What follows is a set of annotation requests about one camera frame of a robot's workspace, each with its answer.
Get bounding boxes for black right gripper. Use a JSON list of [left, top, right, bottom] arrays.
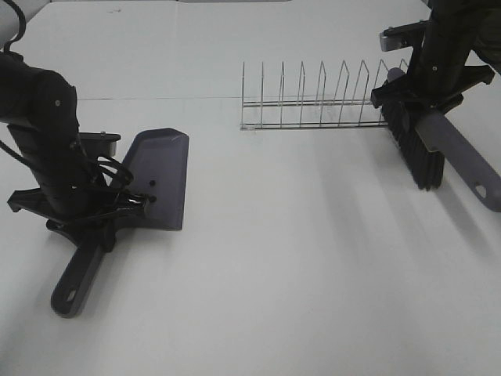
[[370, 20, 494, 110]]

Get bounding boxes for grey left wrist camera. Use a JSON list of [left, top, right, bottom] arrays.
[[79, 132, 121, 158]]

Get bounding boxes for grey hand brush black bristles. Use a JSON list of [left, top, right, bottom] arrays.
[[382, 101, 500, 212]]

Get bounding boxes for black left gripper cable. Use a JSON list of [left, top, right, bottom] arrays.
[[84, 155, 135, 197]]

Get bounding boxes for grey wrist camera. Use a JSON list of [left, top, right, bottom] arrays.
[[79, 132, 121, 158], [379, 20, 428, 52]]

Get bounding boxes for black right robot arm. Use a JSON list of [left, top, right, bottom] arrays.
[[371, 1, 500, 113]]

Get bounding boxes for grey plastic dustpan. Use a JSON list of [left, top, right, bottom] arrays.
[[46, 128, 189, 318]]

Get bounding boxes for chrome wire dish rack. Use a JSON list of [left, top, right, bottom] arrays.
[[240, 59, 391, 131]]

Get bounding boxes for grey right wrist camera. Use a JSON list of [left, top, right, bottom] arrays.
[[379, 20, 428, 52]]

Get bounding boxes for pile of coffee beans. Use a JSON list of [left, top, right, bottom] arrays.
[[148, 179, 157, 203]]

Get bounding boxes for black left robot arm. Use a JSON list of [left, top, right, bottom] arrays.
[[1, 52, 157, 252]]

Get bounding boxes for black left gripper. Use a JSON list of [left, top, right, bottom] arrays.
[[8, 136, 153, 253]]

